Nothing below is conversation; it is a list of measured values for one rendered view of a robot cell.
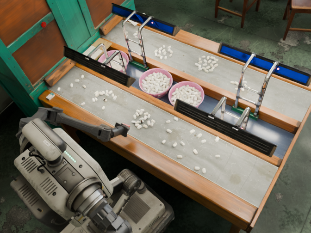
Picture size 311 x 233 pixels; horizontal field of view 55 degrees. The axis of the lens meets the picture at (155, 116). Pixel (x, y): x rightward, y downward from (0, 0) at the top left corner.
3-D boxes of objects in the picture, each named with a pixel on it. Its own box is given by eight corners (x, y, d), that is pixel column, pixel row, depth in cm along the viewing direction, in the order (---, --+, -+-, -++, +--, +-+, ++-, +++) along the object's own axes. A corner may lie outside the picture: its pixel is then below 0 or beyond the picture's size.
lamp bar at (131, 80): (128, 88, 197) (127, 81, 191) (63, 56, 221) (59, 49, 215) (136, 80, 200) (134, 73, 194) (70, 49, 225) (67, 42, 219)
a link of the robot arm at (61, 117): (47, 123, 191) (50, 107, 189) (53, 121, 196) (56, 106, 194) (105, 144, 178) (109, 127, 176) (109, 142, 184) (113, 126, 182)
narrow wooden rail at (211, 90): (294, 136, 207) (298, 127, 198) (100, 49, 278) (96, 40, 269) (296, 130, 210) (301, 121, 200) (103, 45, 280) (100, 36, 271)
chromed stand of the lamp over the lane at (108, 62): (118, 105, 236) (104, 66, 199) (100, 95, 244) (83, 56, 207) (133, 89, 244) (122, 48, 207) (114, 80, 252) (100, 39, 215)
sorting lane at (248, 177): (258, 209, 176) (258, 208, 174) (49, 90, 247) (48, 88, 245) (277, 168, 189) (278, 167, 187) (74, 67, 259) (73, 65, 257)
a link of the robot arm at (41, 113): (36, 118, 194) (39, 103, 192) (58, 122, 196) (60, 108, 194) (15, 139, 150) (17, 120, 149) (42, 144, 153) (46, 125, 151)
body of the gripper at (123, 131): (117, 121, 196) (110, 124, 190) (129, 128, 192) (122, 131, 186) (115, 130, 199) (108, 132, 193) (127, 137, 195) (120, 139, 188)
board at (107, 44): (87, 68, 250) (87, 67, 249) (75, 62, 256) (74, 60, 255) (112, 44, 264) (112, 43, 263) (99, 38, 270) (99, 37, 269)
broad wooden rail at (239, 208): (245, 232, 183) (250, 224, 168) (46, 110, 253) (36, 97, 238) (253, 215, 188) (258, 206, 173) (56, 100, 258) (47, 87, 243)
